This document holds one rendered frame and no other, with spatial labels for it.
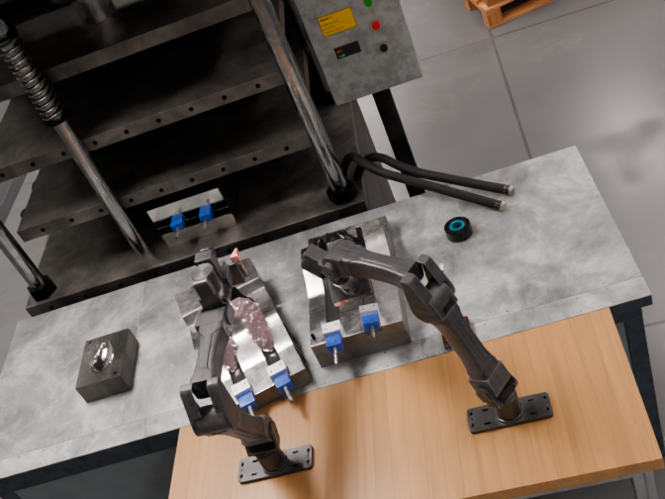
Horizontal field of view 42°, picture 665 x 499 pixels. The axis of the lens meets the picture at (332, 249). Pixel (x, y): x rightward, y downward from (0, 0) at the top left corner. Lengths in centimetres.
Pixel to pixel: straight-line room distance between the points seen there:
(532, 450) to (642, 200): 195
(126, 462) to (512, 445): 119
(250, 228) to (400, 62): 77
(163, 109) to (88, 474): 116
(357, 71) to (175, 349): 105
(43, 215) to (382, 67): 131
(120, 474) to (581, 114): 276
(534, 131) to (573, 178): 165
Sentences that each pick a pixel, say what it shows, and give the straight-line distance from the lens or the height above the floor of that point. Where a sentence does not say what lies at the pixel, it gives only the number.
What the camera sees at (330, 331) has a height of 92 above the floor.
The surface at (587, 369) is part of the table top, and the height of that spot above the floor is 80.
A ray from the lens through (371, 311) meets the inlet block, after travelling 228.
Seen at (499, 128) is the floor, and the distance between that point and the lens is 443.
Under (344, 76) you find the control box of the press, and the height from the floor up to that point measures 116.
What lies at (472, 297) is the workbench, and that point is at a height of 80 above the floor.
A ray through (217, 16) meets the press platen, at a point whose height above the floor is 151.
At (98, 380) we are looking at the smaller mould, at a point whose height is 87.
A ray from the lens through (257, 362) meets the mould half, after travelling 243.
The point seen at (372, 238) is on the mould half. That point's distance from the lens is 251.
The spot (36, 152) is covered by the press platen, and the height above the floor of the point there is 129.
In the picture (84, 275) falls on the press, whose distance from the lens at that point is 328.
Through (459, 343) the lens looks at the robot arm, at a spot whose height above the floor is 106.
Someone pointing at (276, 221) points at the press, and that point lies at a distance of 300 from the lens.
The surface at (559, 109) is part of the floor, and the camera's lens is 445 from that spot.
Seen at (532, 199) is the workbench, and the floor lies 80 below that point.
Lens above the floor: 248
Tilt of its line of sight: 38 degrees down
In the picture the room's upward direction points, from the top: 25 degrees counter-clockwise
